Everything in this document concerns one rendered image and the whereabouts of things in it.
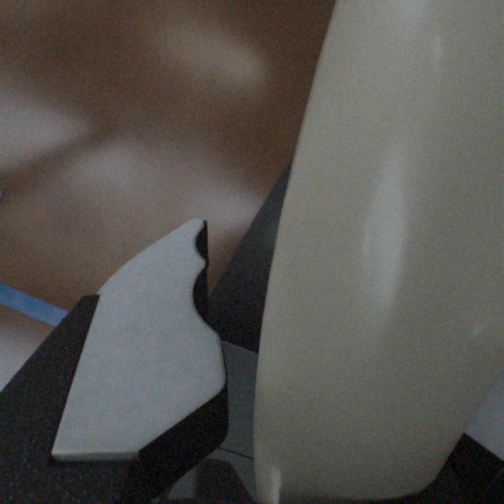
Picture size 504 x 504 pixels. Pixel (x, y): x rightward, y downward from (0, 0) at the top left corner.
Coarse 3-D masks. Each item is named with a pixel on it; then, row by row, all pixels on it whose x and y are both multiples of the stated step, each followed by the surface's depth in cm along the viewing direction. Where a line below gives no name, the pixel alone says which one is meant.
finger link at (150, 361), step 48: (192, 240) 10; (144, 288) 8; (192, 288) 8; (96, 336) 7; (144, 336) 7; (192, 336) 7; (96, 384) 6; (144, 384) 6; (192, 384) 6; (96, 432) 5; (144, 432) 5; (192, 432) 6
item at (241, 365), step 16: (224, 352) 128; (240, 352) 132; (240, 368) 125; (256, 368) 128; (240, 384) 119; (240, 400) 114; (240, 416) 109; (240, 432) 104; (224, 448) 97; (240, 448) 99; (240, 464) 95; (192, 480) 86; (176, 496) 82; (256, 496) 89
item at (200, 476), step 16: (208, 464) 5; (224, 464) 5; (208, 480) 5; (224, 480) 5; (240, 480) 5; (448, 480) 5; (192, 496) 5; (208, 496) 5; (224, 496) 5; (240, 496) 5; (416, 496) 5; (432, 496) 5; (448, 496) 5
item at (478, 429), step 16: (496, 384) 6; (496, 400) 6; (480, 416) 6; (496, 416) 6; (464, 432) 5; (480, 432) 5; (496, 432) 5; (464, 448) 6; (480, 448) 5; (496, 448) 5; (448, 464) 6; (464, 464) 6; (480, 464) 5; (496, 464) 5; (464, 480) 6; (480, 480) 5; (464, 496) 6; (480, 496) 6
